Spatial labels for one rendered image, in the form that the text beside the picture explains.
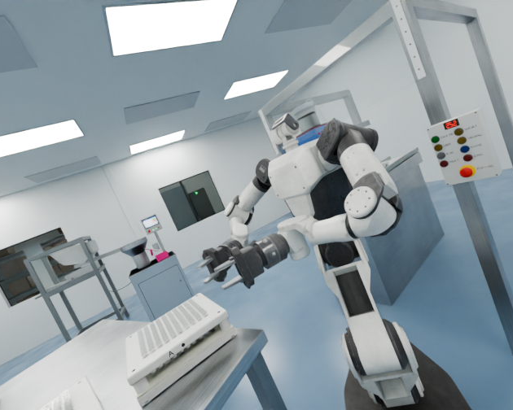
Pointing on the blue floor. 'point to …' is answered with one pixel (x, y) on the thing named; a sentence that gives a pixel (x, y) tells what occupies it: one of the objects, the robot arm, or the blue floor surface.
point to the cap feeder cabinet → (161, 285)
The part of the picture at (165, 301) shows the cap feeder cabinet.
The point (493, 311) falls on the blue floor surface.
